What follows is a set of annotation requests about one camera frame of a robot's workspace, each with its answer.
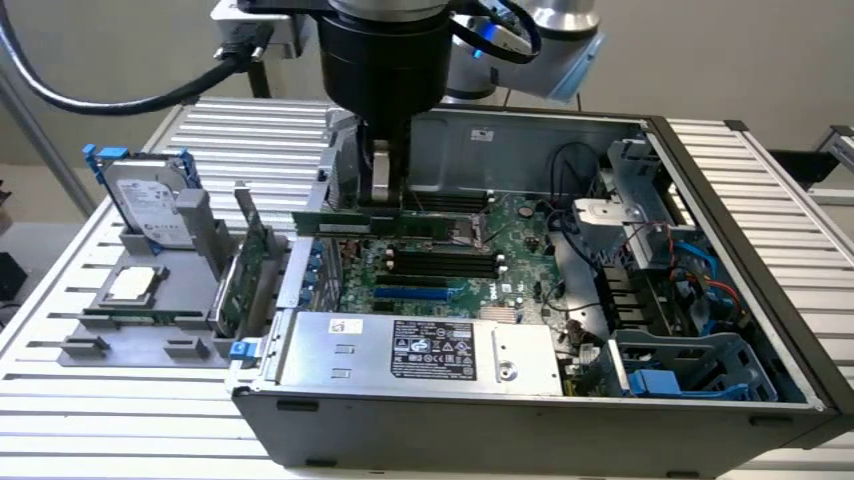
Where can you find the grey aluminium pole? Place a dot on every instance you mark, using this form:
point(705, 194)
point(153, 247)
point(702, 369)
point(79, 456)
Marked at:
point(41, 140)

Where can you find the blue disk bay latch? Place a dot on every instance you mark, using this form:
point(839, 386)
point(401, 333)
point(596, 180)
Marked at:
point(654, 385)

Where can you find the green graphics card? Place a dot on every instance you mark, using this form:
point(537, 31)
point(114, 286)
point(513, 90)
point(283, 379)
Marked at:
point(250, 280)

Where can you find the black box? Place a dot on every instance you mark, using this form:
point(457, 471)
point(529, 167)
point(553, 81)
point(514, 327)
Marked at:
point(10, 277)

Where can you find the silver hard disk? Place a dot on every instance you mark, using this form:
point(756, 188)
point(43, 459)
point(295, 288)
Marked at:
point(150, 200)

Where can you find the grey disk bay cage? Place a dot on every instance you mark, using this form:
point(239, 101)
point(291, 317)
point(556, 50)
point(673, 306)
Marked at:
point(701, 350)

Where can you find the aluminium frame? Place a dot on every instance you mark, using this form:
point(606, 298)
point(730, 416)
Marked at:
point(837, 145)

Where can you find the CPU socket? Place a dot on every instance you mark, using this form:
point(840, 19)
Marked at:
point(470, 230)

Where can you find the grey parts rack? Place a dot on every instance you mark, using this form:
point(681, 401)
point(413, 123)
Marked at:
point(181, 275)

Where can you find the short black expansion slot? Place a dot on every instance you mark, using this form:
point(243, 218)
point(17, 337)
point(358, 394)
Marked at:
point(382, 306)

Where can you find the silver CPU chip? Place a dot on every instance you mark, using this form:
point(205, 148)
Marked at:
point(134, 284)

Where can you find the long black expansion slot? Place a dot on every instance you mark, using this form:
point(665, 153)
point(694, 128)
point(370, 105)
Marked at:
point(410, 281)

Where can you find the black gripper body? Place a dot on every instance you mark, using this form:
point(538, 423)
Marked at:
point(384, 65)

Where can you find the blue case latch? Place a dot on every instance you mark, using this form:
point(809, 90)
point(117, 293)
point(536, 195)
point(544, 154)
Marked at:
point(243, 349)

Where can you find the black panel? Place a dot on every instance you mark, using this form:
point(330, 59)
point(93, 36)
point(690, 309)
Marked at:
point(801, 167)

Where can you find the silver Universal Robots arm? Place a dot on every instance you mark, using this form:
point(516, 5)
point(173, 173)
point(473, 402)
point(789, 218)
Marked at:
point(568, 35)

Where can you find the silver hinged bracket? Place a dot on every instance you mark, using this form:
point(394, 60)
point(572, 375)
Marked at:
point(597, 215)

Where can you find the green motherboard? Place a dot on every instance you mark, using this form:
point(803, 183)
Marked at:
point(521, 265)

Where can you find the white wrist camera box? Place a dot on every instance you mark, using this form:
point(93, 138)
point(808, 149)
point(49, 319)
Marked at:
point(281, 30)

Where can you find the green RAM stick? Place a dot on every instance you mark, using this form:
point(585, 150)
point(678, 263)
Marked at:
point(334, 222)
point(141, 315)

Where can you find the silver chipset heatsink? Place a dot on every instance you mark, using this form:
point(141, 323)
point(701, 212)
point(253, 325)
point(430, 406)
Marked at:
point(500, 315)

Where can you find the blue expansion slot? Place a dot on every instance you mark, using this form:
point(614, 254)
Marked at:
point(410, 293)

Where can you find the hard drive with blue bracket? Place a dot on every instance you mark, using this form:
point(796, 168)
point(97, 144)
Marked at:
point(107, 152)

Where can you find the open black PC case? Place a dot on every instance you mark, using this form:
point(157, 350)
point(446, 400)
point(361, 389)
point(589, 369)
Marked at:
point(468, 430)

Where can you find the metal drive bay frame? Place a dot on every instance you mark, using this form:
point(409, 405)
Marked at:
point(641, 190)

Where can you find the black RAM slot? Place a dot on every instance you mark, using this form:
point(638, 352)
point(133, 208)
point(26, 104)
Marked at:
point(446, 253)
point(454, 203)
point(446, 273)
point(454, 209)
point(446, 266)
point(454, 192)
point(454, 198)
point(446, 260)

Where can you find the silver power supply unit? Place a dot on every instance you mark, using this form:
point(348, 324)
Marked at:
point(374, 350)

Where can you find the black stand pole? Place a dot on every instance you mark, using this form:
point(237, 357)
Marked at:
point(262, 80)

